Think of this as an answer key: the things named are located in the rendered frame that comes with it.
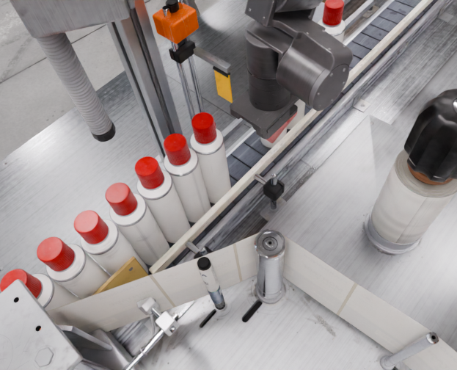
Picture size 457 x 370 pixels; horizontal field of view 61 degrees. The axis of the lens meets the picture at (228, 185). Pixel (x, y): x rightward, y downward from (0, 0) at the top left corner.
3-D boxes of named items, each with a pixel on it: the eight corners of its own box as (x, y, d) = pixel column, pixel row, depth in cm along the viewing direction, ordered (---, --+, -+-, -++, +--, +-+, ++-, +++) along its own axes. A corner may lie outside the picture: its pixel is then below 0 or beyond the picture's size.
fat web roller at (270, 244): (271, 310, 61) (272, 269, 45) (249, 291, 63) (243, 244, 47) (290, 288, 63) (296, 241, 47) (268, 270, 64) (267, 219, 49)
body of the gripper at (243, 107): (310, 94, 56) (315, 52, 49) (264, 138, 52) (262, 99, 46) (274, 75, 58) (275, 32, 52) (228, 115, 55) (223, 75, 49)
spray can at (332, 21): (323, 102, 83) (338, 15, 65) (304, 91, 85) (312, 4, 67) (338, 88, 84) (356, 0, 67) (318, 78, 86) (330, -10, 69)
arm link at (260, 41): (270, 1, 46) (233, 24, 45) (313, 26, 43) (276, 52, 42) (270, 49, 52) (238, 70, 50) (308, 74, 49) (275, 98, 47)
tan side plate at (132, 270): (105, 327, 60) (81, 312, 53) (102, 324, 61) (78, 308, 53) (152, 279, 64) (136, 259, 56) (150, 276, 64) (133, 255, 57)
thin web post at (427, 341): (389, 374, 55) (438, 352, 39) (376, 363, 56) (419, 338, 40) (396, 363, 56) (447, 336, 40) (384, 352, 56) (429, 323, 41)
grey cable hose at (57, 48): (103, 147, 56) (26, 17, 38) (89, 135, 57) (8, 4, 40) (122, 132, 57) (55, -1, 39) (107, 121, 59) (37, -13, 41)
